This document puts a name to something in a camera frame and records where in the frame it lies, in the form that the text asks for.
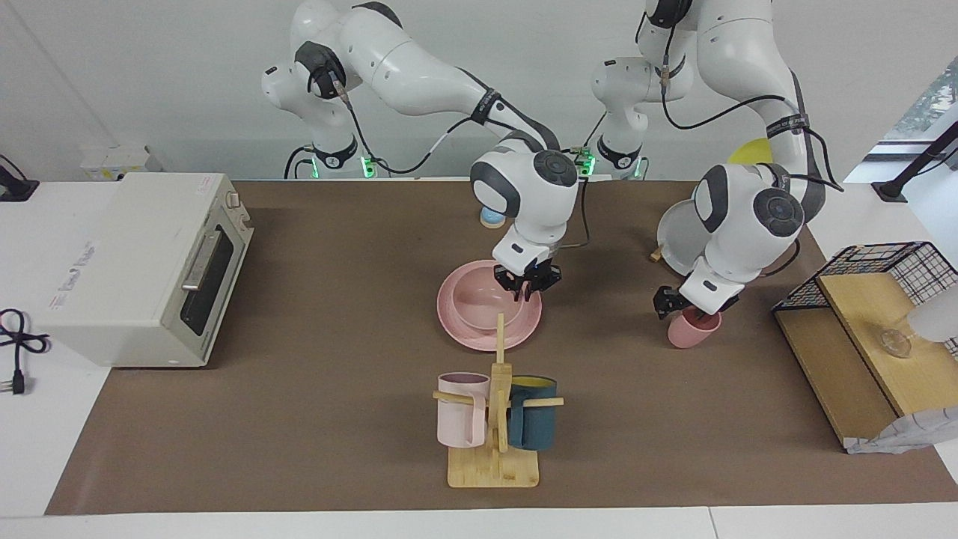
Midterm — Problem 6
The light pink mug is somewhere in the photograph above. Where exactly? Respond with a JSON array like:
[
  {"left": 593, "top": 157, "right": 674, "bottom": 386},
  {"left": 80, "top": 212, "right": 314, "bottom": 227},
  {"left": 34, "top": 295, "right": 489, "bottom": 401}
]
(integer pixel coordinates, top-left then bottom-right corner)
[{"left": 436, "top": 372, "right": 491, "bottom": 448}]

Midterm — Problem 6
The black desk mount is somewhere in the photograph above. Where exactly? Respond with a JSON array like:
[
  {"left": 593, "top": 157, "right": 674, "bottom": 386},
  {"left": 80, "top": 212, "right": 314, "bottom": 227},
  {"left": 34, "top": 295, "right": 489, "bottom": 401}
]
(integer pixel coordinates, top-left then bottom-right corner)
[{"left": 0, "top": 153, "right": 40, "bottom": 203}]

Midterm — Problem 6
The translucent white container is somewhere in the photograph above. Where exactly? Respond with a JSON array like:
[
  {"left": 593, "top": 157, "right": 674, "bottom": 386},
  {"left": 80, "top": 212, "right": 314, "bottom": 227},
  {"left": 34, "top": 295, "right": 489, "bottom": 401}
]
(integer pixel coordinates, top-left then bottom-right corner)
[{"left": 907, "top": 284, "right": 958, "bottom": 343}]

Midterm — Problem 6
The black clamp stand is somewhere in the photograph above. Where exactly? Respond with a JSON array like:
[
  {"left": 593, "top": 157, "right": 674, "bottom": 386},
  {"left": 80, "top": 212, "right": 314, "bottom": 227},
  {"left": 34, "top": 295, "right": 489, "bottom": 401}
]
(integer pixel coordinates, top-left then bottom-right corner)
[{"left": 872, "top": 120, "right": 958, "bottom": 203}]

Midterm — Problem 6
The clear glass cup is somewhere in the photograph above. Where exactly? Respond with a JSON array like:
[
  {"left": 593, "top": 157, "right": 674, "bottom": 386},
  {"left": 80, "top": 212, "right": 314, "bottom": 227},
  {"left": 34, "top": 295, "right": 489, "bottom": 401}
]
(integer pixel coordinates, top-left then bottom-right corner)
[{"left": 879, "top": 318, "right": 915, "bottom": 359}]

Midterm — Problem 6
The black power cord with plug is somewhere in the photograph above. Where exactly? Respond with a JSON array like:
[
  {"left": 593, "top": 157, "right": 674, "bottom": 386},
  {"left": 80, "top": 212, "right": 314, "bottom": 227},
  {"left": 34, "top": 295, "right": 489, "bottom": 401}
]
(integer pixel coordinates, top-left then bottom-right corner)
[{"left": 0, "top": 308, "right": 52, "bottom": 396}]

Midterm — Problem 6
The black wire basket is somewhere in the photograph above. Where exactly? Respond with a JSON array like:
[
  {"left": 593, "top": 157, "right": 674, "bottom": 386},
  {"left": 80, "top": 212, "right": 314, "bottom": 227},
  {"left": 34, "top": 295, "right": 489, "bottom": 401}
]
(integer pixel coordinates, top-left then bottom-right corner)
[{"left": 771, "top": 241, "right": 958, "bottom": 360}]

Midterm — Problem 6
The white toaster oven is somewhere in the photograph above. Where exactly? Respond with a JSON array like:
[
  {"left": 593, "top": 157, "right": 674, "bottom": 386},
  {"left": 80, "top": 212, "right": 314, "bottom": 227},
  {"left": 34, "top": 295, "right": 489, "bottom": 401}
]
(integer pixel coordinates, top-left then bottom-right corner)
[{"left": 37, "top": 172, "right": 255, "bottom": 369}]

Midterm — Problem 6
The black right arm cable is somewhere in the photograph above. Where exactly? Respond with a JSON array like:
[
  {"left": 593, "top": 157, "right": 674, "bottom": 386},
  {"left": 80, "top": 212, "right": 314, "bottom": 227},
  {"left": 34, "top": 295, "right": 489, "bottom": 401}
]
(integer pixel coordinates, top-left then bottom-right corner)
[{"left": 337, "top": 82, "right": 487, "bottom": 175}]

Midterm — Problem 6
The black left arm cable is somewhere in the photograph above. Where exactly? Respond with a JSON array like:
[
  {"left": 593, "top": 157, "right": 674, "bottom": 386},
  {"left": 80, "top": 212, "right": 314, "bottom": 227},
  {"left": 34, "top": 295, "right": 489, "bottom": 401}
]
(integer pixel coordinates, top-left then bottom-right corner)
[{"left": 659, "top": 67, "right": 846, "bottom": 278}]

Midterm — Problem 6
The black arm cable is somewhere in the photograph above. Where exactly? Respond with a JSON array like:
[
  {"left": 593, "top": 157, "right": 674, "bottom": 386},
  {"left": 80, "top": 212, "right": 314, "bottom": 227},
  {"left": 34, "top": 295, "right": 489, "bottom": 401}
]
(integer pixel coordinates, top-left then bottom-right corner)
[
  {"left": 337, "top": 82, "right": 487, "bottom": 175},
  {"left": 659, "top": 67, "right": 846, "bottom": 278}
]

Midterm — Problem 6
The black base cable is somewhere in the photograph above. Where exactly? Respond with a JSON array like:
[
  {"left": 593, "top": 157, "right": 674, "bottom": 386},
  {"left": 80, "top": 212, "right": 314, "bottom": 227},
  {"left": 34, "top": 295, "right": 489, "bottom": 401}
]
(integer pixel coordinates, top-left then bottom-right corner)
[
  {"left": 573, "top": 112, "right": 608, "bottom": 177},
  {"left": 283, "top": 146, "right": 317, "bottom": 180}
]

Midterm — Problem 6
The brown table mat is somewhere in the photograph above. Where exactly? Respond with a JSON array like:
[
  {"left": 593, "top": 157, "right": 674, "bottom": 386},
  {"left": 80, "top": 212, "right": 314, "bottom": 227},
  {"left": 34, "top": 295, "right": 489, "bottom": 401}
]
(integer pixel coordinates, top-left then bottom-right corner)
[{"left": 45, "top": 180, "right": 958, "bottom": 516}]

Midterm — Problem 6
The wooden mug rack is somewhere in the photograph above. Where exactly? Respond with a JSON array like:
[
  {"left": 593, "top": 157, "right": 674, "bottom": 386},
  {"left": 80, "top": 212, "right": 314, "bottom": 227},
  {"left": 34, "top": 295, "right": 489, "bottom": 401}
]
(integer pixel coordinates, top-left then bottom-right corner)
[{"left": 433, "top": 313, "right": 564, "bottom": 489}]

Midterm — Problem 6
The pink handleless cup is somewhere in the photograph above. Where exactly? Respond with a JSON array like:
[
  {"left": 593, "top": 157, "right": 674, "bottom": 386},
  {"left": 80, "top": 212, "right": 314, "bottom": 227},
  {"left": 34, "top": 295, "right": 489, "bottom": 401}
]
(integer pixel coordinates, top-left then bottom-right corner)
[{"left": 668, "top": 308, "right": 723, "bottom": 350}]

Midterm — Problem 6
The white power box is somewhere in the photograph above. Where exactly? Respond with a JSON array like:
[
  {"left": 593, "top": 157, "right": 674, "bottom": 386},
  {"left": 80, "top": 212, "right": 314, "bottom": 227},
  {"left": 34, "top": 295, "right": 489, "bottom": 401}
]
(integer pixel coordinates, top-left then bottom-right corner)
[{"left": 79, "top": 146, "right": 162, "bottom": 182}]

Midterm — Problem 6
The window with tree view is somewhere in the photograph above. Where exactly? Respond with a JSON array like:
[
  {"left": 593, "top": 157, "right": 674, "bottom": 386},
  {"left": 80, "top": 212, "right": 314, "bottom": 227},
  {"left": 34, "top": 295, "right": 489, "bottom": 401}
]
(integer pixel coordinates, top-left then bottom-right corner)
[{"left": 883, "top": 56, "right": 958, "bottom": 143}]

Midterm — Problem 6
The pink plate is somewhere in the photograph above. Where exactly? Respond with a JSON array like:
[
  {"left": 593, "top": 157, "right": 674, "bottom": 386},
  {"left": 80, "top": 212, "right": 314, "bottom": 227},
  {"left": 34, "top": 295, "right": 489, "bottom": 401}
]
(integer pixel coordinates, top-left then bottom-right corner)
[{"left": 436, "top": 260, "right": 543, "bottom": 353}]

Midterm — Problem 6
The dark teal mug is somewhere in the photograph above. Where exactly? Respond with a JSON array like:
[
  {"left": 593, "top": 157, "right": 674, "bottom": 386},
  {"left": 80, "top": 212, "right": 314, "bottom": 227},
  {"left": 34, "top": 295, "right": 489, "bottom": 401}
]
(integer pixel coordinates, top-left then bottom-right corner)
[{"left": 507, "top": 375, "right": 558, "bottom": 451}]

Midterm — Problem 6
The pink bowl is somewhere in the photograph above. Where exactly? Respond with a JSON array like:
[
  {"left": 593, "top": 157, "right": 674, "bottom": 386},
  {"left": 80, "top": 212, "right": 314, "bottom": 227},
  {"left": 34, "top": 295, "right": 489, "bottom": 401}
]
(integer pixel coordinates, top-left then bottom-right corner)
[{"left": 454, "top": 264, "right": 525, "bottom": 332}]

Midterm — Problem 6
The white crumpled paper bag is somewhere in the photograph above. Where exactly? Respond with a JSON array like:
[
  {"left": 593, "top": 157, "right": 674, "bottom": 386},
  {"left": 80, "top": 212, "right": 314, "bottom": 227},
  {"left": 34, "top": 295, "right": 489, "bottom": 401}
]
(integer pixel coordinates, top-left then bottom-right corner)
[{"left": 846, "top": 406, "right": 958, "bottom": 455}]

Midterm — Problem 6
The yellow plate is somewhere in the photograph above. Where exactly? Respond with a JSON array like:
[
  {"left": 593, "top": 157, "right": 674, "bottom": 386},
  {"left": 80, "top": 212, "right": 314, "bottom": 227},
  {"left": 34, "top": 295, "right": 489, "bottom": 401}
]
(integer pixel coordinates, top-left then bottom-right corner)
[{"left": 727, "top": 138, "right": 772, "bottom": 167}]

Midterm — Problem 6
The wooden shelf with wire basket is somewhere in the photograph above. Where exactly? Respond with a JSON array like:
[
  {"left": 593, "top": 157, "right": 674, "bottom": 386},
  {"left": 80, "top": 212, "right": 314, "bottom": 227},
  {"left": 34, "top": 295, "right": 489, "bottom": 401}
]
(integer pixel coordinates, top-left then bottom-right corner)
[{"left": 775, "top": 273, "right": 958, "bottom": 450}]

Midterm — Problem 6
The grey plate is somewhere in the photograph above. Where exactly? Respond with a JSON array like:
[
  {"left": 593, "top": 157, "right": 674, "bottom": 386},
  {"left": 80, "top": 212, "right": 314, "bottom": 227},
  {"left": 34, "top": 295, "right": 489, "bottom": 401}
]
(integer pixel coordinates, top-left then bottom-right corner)
[{"left": 657, "top": 198, "right": 712, "bottom": 278}]

